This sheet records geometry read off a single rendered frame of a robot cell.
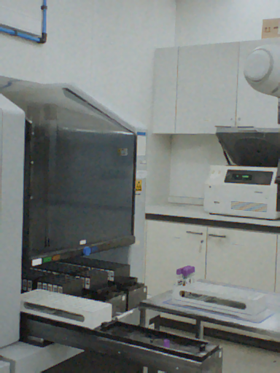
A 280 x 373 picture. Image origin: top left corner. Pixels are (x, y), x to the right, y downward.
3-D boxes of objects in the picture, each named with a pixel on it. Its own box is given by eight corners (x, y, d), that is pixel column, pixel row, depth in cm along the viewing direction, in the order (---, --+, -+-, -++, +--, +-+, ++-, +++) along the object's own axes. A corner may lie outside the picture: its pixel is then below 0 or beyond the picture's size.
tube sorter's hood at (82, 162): (-81, 248, 189) (-79, 65, 186) (38, 230, 241) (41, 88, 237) (30, 269, 162) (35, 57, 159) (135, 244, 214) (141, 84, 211)
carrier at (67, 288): (78, 294, 189) (79, 277, 189) (83, 295, 188) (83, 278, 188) (57, 301, 179) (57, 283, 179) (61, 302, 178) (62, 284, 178)
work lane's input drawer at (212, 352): (2, 335, 170) (3, 307, 169) (33, 324, 182) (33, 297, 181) (216, 395, 132) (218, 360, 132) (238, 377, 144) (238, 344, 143)
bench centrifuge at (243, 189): (200, 214, 393) (204, 126, 390) (235, 208, 445) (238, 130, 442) (275, 221, 363) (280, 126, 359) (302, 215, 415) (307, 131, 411)
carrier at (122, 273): (125, 278, 215) (126, 264, 215) (130, 279, 214) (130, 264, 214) (109, 284, 205) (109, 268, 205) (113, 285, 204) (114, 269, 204)
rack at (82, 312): (15, 315, 169) (16, 295, 169) (37, 307, 178) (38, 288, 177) (92, 334, 154) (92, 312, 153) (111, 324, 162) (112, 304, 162)
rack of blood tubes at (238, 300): (170, 302, 183) (171, 284, 182) (184, 296, 191) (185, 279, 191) (254, 320, 167) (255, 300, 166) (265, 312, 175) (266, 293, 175)
